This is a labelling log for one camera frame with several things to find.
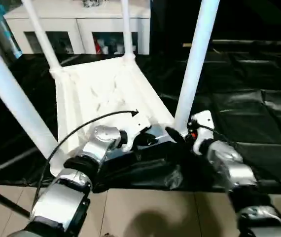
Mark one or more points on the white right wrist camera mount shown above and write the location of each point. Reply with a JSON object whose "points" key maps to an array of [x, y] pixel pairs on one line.
{"points": [[202, 126]]}

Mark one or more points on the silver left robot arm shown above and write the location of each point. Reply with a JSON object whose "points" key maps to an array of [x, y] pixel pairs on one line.
{"points": [[96, 148]]}

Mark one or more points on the black metal table frame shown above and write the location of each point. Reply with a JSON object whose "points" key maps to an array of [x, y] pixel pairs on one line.
{"points": [[5, 202]]}

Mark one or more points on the small grey crumpled object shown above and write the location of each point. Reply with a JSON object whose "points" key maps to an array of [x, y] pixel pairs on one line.
{"points": [[92, 2]]}

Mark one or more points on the white plastic table top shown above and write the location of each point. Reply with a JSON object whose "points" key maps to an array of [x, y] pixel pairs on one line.
{"points": [[106, 94]]}

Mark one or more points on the small orange label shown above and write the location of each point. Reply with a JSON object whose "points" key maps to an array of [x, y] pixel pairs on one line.
{"points": [[187, 45]]}

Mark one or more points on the teal plastic object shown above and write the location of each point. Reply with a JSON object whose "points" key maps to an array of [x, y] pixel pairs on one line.
{"points": [[7, 32]]}

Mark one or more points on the black table mat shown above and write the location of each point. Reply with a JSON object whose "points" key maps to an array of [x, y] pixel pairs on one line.
{"points": [[249, 108]]}

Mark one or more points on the white plastic table leg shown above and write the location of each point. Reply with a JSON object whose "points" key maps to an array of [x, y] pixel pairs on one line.
{"points": [[17, 98], [197, 59], [126, 29], [39, 32]]}

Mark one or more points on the white glass-door cabinet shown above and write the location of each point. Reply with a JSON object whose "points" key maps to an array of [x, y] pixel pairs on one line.
{"points": [[76, 22]]}

